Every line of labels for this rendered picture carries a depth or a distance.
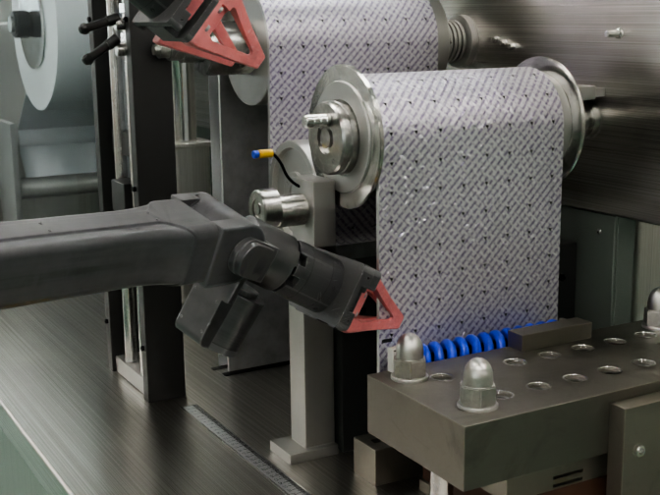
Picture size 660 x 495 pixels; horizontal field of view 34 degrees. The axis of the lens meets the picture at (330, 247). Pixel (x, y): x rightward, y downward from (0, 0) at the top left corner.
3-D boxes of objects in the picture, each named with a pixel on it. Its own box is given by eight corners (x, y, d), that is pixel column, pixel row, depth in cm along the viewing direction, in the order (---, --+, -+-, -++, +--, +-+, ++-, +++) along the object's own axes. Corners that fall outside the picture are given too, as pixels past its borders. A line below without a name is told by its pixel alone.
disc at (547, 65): (491, 170, 132) (504, 47, 127) (495, 169, 132) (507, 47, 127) (574, 201, 120) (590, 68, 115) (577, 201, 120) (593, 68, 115)
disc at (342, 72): (304, 188, 119) (310, 53, 115) (308, 188, 120) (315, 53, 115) (375, 226, 107) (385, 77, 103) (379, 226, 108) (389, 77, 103)
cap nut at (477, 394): (449, 403, 98) (449, 355, 97) (481, 396, 99) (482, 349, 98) (472, 415, 94) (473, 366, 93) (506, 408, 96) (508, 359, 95)
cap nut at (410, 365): (383, 375, 105) (383, 331, 104) (414, 368, 107) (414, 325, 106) (404, 386, 102) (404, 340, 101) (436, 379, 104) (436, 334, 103)
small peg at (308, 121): (300, 124, 108) (302, 112, 108) (324, 123, 110) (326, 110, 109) (305, 131, 108) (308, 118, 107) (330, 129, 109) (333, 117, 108)
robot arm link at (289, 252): (256, 221, 98) (235, 203, 102) (219, 287, 98) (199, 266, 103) (315, 250, 101) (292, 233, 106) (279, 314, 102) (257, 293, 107)
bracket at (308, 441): (265, 451, 120) (258, 179, 114) (316, 440, 123) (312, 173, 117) (286, 467, 116) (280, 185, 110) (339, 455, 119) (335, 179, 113)
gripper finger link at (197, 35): (249, 93, 98) (172, 27, 94) (219, 89, 105) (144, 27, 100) (292, 34, 99) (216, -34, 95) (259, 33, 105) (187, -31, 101)
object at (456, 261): (376, 372, 111) (376, 194, 107) (553, 337, 123) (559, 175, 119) (379, 373, 111) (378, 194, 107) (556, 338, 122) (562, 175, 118)
